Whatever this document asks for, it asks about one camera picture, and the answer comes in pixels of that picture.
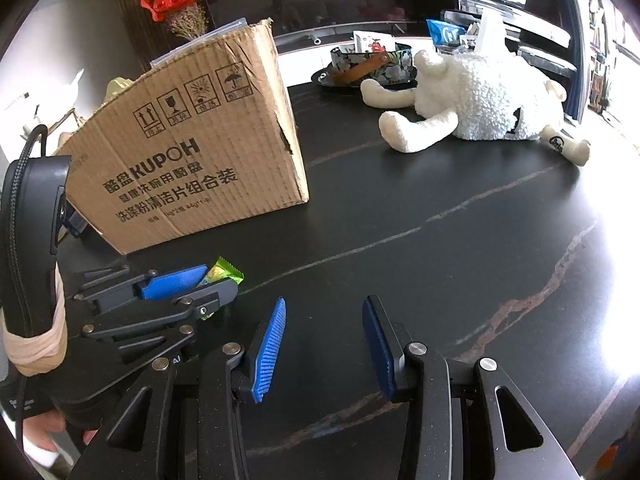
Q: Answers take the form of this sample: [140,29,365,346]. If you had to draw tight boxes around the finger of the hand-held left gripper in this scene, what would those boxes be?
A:
[72,262,211,318]
[80,280,238,376]

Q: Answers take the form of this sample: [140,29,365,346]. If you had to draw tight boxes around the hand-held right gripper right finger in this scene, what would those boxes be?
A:
[362,295,586,480]

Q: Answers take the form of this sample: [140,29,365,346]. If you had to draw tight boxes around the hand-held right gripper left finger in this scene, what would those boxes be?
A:
[70,297,288,480]

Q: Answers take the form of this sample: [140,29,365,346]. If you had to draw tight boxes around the yellow-green small snack packet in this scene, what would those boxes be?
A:
[196,256,246,286]

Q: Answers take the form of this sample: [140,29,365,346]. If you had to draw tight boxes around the brown cardboard box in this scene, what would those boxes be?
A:
[52,17,311,256]

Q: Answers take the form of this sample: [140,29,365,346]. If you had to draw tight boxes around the person's left hand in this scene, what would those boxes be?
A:
[22,407,101,453]

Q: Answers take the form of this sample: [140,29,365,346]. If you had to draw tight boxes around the dried flower bunch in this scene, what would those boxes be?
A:
[167,2,208,41]

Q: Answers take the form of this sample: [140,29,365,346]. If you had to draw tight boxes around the white plush sheep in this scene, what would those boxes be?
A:
[360,49,592,167]

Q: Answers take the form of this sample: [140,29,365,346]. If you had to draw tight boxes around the white packet with red print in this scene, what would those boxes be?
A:
[352,30,396,53]

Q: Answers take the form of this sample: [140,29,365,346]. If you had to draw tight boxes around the blue packet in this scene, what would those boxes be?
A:
[426,19,463,46]

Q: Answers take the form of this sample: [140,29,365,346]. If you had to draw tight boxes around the white tissue box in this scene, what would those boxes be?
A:
[472,10,506,53]

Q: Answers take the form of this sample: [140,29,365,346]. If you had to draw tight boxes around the black braided cable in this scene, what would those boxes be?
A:
[2,124,51,311]

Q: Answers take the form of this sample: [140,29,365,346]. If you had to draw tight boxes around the floral bowl with brown handle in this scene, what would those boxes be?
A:
[329,42,415,86]

